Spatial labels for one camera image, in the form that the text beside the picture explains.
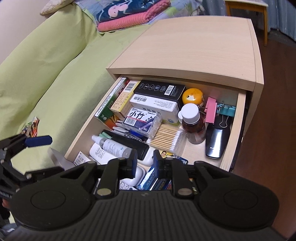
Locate clear pack cotton swabs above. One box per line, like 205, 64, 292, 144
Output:
146, 124, 187, 156

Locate patchwork quilt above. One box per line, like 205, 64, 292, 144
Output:
74, 1, 205, 27

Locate black product box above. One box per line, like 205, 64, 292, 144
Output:
133, 80, 186, 108

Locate brown medicine bottle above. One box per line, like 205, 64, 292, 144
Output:
180, 103, 206, 145

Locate wooden chair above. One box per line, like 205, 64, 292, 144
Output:
224, 0, 269, 47

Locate beige pillow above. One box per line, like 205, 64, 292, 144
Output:
40, 0, 74, 16

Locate white medicine box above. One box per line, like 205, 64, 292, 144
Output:
129, 94, 180, 126

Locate yellow medicine box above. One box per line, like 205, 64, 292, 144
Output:
110, 80, 140, 121

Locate red battery blister pack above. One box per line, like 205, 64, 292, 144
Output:
21, 116, 40, 138

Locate light wood nightstand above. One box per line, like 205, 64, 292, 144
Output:
107, 16, 264, 128

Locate pink folded blanket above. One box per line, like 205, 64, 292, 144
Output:
97, 0, 171, 32

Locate cotton swab box blue label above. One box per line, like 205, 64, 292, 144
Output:
122, 108, 162, 139

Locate white tube bottle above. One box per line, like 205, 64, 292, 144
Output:
89, 143, 116, 165

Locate green orange long box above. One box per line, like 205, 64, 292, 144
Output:
94, 77, 130, 129

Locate black glossy device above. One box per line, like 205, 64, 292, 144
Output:
205, 114, 232, 159

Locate pink binder clip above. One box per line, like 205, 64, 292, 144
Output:
205, 97, 217, 123

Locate black case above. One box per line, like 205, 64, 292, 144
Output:
99, 130, 149, 161

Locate clear spray bottle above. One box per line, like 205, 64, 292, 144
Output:
92, 135, 132, 158

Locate drawer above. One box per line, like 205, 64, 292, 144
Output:
48, 74, 247, 191

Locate white plastic case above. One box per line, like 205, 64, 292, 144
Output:
119, 146, 157, 191

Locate blue large battery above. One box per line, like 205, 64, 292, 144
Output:
135, 166, 171, 191

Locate teal binder clip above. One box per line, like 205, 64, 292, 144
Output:
215, 102, 236, 130

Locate navy patterned blanket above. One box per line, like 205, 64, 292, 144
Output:
96, 0, 159, 23

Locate blue starry curtain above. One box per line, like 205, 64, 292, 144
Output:
202, 1, 295, 40

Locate orange round container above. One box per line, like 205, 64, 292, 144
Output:
182, 88, 204, 107

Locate green sofa cover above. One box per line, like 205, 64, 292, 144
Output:
0, 3, 151, 223

